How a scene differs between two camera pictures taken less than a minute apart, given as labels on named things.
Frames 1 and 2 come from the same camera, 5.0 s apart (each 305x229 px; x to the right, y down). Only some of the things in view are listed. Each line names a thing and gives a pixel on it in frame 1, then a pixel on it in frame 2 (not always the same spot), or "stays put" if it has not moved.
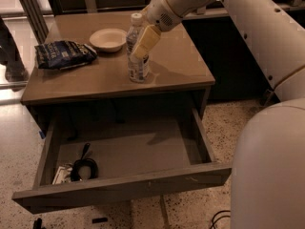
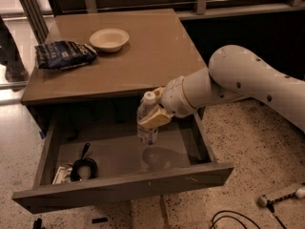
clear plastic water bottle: [138, 68] -> [146, 135]
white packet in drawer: [63, 175] stays put
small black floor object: [99, 219] stays put
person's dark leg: [15, 72] stays put
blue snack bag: [62, 53] stays put
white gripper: [159, 13] -> [173, 96]
